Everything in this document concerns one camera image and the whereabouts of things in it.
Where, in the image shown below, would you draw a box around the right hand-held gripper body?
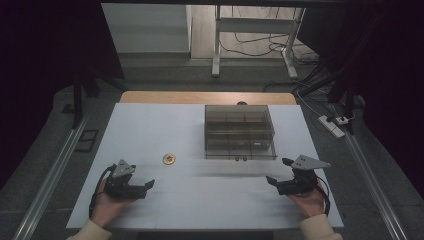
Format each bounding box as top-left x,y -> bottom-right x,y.
276,154 -> 331,196

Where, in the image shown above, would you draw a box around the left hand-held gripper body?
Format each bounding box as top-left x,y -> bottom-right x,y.
104,159 -> 148,201

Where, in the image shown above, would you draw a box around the person's right hand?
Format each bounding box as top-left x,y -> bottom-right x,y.
287,185 -> 327,220

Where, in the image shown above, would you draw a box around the person's left hand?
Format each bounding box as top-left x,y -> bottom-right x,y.
91,179 -> 135,230

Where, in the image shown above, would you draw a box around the white board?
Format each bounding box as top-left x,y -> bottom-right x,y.
66,102 -> 345,231

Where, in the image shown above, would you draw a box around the white power strip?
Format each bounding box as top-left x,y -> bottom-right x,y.
317,114 -> 346,139

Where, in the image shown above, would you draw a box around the transparent grey drawer organizer box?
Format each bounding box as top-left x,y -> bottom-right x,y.
203,104 -> 278,163

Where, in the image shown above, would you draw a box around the black metal stand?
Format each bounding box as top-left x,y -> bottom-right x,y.
293,66 -> 358,136
61,71 -> 101,130

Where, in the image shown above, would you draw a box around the wooden table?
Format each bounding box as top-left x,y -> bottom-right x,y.
119,90 -> 298,106

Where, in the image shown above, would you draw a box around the dark curtain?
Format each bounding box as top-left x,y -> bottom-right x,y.
296,0 -> 424,199
0,0 -> 126,189

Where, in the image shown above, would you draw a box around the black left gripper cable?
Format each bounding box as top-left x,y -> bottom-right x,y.
88,164 -> 118,220

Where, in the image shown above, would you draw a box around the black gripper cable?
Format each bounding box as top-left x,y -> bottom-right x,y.
312,181 -> 331,217
88,164 -> 118,220

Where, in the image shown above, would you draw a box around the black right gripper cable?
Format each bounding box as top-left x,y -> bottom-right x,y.
312,181 -> 331,217

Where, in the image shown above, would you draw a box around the black floor frame plate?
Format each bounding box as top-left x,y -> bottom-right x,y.
74,128 -> 100,154

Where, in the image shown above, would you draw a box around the aluminium rail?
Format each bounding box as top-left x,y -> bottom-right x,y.
12,108 -> 92,240
342,131 -> 409,240

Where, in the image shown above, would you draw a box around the black floor cables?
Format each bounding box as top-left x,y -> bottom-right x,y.
219,6 -> 334,94

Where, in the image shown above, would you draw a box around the white metal desk frame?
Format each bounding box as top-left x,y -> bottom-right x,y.
211,4 -> 307,80

